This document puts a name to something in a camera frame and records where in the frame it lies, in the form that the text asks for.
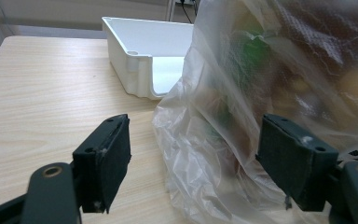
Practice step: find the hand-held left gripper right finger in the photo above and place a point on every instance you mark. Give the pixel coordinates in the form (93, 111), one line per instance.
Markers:
(292, 161)

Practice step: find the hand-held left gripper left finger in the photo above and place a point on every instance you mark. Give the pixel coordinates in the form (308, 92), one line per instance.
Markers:
(102, 161)

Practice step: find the clear plastic bag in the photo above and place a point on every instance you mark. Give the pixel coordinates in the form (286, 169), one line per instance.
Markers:
(199, 161)

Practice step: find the green snack packet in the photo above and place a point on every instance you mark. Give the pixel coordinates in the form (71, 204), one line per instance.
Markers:
(258, 51)

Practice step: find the white plastic tray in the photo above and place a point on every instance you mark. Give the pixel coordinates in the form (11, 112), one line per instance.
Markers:
(143, 40)

